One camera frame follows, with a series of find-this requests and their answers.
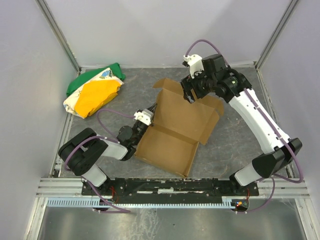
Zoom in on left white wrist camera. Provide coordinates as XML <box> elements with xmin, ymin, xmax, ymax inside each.
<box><xmin>133</xmin><ymin>109</ymin><xmax>154</xmax><ymax>126</ymax></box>

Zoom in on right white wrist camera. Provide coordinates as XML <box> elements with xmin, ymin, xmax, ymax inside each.
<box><xmin>183</xmin><ymin>54</ymin><xmax>204</xmax><ymax>79</ymax></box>

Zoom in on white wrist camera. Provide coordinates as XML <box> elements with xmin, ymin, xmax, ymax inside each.
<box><xmin>183</xmin><ymin>54</ymin><xmax>204</xmax><ymax>79</ymax></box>
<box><xmin>133</xmin><ymin>109</ymin><xmax>154</xmax><ymax>126</ymax></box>

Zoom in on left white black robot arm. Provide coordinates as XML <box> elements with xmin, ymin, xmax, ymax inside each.
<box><xmin>58</xmin><ymin>103</ymin><xmax>158</xmax><ymax>188</ymax></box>

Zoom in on green cloth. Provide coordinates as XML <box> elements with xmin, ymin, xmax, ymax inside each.
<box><xmin>66</xmin><ymin>62</ymin><xmax>126</xmax><ymax>96</ymax></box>

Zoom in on aluminium frame post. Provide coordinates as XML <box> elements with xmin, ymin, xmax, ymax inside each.
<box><xmin>254</xmin><ymin>0</ymin><xmax>300</xmax><ymax>70</ymax></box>
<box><xmin>35</xmin><ymin>0</ymin><xmax>81</xmax><ymax>74</ymax></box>

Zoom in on left aluminium frame post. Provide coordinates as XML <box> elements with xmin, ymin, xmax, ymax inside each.
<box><xmin>35</xmin><ymin>0</ymin><xmax>81</xmax><ymax>74</ymax></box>

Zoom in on right aluminium frame post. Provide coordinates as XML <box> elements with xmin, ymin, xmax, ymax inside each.
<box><xmin>254</xmin><ymin>0</ymin><xmax>300</xmax><ymax>70</ymax></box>

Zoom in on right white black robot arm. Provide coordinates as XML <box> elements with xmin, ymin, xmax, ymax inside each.
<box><xmin>180</xmin><ymin>54</ymin><xmax>303</xmax><ymax>189</ymax></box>

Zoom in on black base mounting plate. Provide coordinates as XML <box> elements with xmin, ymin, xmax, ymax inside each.
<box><xmin>81</xmin><ymin>178</ymin><xmax>259</xmax><ymax>204</ymax></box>

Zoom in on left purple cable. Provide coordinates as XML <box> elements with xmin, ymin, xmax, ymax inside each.
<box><xmin>63</xmin><ymin>108</ymin><xmax>137</xmax><ymax>215</ymax></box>

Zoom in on yellow white patterned cloth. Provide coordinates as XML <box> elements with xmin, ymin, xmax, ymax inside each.
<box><xmin>63</xmin><ymin>66</ymin><xmax>124</xmax><ymax>119</ymax></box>

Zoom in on aluminium front rail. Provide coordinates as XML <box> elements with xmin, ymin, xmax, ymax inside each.
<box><xmin>36</xmin><ymin>178</ymin><xmax>310</xmax><ymax>199</ymax></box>

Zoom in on light blue cable duct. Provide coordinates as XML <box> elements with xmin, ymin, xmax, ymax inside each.
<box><xmin>46</xmin><ymin>197</ymin><xmax>235</xmax><ymax>209</ymax></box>

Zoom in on brown cardboard box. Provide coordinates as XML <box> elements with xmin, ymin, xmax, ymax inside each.
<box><xmin>135</xmin><ymin>78</ymin><xmax>224</xmax><ymax>178</ymax></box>

